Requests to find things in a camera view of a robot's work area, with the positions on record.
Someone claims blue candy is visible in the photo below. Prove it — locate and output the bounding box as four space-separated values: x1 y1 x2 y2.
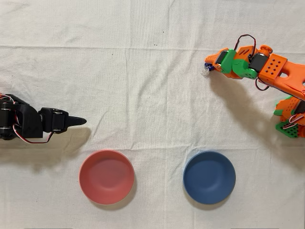
201 62 215 77

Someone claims pink bowl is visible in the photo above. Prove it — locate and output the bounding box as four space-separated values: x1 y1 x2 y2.
79 149 135 205

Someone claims blue bowl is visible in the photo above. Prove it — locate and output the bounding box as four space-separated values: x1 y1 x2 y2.
183 150 236 205

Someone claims white creased tablecloth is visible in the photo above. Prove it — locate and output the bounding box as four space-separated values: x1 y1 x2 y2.
0 0 305 229

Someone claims black arm gripper cable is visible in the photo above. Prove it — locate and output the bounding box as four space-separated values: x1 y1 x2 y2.
13 123 55 144

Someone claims orange arm wrist cable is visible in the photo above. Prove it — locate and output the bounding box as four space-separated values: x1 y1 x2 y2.
255 77 270 92

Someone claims orange arm gripper cable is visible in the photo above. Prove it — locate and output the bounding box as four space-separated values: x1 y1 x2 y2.
234 34 257 57

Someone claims black arm striped cable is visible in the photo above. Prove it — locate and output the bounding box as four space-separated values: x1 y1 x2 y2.
0 93 18 104

